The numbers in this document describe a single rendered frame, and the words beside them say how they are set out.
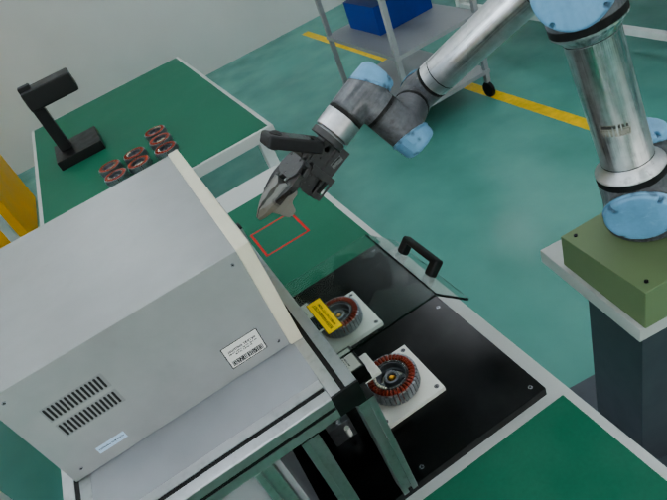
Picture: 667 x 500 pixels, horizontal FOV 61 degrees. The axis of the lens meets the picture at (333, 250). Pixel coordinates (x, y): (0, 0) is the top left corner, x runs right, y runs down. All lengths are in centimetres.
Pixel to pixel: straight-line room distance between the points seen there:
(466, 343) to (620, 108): 56
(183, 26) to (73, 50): 106
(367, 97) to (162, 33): 522
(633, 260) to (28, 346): 109
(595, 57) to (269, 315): 62
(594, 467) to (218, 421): 63
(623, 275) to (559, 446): 36
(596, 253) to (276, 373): 74
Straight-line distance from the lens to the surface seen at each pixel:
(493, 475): 111
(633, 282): 124
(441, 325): 131
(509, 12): 109
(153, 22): 619
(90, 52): 615
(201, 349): 85
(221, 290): 80
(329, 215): 180
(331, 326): 97
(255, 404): 86
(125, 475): 91
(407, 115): 110
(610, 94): 100
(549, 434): 114
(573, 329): 227
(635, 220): 111
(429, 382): 120
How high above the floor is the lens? 173
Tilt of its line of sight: 36 degrees down
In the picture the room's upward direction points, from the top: 24 degrees counter-clockwise
